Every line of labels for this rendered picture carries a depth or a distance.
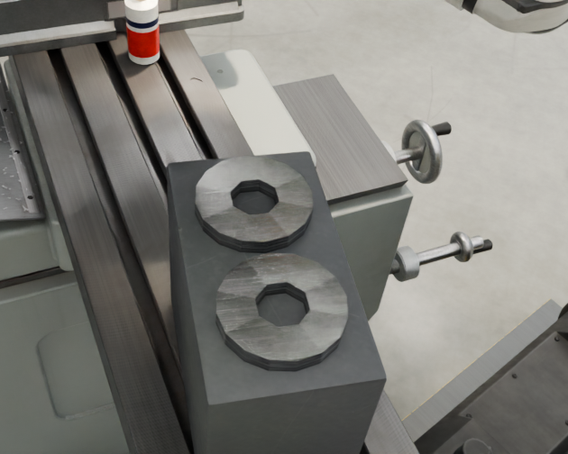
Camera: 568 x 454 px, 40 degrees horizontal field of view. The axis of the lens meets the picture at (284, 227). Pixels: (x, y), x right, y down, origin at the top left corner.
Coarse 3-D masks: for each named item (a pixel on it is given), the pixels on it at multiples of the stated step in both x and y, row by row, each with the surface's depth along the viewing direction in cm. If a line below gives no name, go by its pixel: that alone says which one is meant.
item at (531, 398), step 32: (544, 352) 121; (512, 384) 117; (544, 384) 117; (448, 416) 113; (480, 416) 113; (512, 416) 113; (544, 416) 114; (448, 448) 107; (480, 448) 103; (512, 448) 110; (544, 448) 110
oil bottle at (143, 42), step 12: (132, 0) 94; (144, 0) 94; (156, 0) 95; (132, 12) 94; (144, 12) 94; (156, 12) 95; (132, 24) 95; (144, 24) 95; (156, 24) 96; (132, 36) 96; (144, 36) 96; (156, 36) 97; (132, 48) 98; (144, 48) 97; (156, 48) 99; (132, 60) 100; (144, 60) 99; (156, 60) 100
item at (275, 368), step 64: (192, 192) 60; (256, 192) 60; (320, 192) 61; (192, 256) 56; (256, 256) 54; (320, 256) 57; (192, 320) 52; (256, 320) 51; (320, 320) 51; (192, 384) 58; (256, 384) 49; (320, 384) 50; (384, 384) 51; (256, 448) 54; (320, 448) 56
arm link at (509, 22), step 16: (448, 0) 77; (464, 0) 76; (480, 0) 74; (496, 0) 73; (512, 0) 71; (528, 0) 70; (480, 16) 77; (496, 16) 75; (512, 16) 73; (528, 16) 73; (544, 16) 74; (560, 16) 75
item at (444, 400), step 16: (544, 304) 152; (528, 320) 149; (544, 320) 149; (512, 336) 146; (528, 336) 146; (496, 352) 143; (512, 352) 144; (464, 368) 141; (480, 368) 141; (496, 368) 141; (448, 384) 138; (464, 384) 138; (480, 384) 138; (432, 400) 135; (448, 400) 136; (416, 416) 133; (432, 416) 133; (416, 432) 131
